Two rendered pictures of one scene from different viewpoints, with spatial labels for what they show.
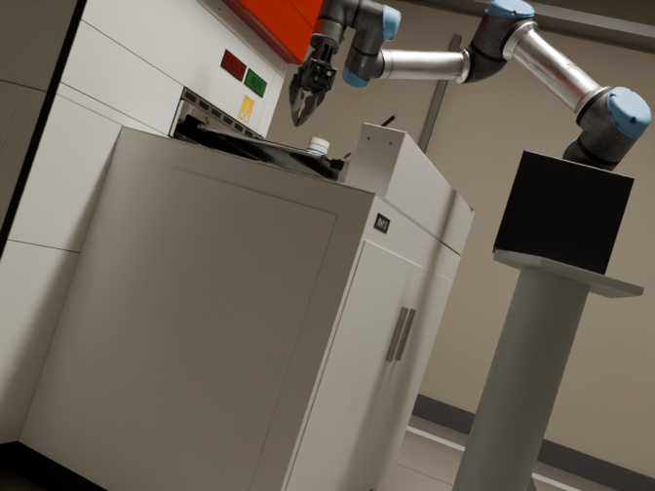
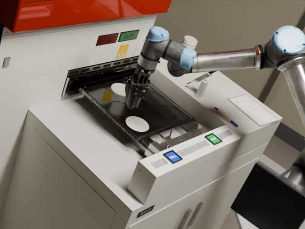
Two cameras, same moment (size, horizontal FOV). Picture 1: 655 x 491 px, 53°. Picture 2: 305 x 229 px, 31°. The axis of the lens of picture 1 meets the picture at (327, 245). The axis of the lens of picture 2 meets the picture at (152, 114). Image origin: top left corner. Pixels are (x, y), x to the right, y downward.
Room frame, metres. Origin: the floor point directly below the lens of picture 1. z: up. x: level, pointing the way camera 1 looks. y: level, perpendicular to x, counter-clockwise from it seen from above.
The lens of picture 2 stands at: (-0.22, -0.22, 2.12)
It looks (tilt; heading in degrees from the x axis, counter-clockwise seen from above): 32 degrees down; 9
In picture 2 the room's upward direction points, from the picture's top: 22 degrees clockwise
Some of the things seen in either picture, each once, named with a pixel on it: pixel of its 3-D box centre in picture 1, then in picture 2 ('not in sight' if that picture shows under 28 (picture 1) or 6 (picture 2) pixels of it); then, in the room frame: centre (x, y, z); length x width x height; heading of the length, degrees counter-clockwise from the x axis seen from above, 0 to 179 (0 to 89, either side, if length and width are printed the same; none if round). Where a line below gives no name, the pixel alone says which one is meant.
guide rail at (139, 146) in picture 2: not in sight; (123, 129); (1.62, 0.16, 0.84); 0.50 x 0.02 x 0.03; 68
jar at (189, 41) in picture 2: (316, 153); (187, 47); (2.25, 0.14, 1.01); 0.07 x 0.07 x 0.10
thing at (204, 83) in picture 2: not in sight; (201, 82); (1.94, -0.03, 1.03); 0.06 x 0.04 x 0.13; 68
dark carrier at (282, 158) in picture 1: (288, 160); (137, 103); (1.75, 0.17, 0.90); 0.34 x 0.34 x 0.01; 68
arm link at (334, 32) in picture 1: (327, 35); (148, 61); (1.58, 0.15, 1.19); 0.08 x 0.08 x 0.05
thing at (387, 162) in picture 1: (406, 189); (188, 161); (1.55, -0.14, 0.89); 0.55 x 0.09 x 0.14; 158
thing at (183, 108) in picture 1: (220, 142); (103, 77); (1.82, 0.37, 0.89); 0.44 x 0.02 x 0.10; 158
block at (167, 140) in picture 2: not in sight; (171, 145); (1.60, -0.05, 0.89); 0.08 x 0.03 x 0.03; 68
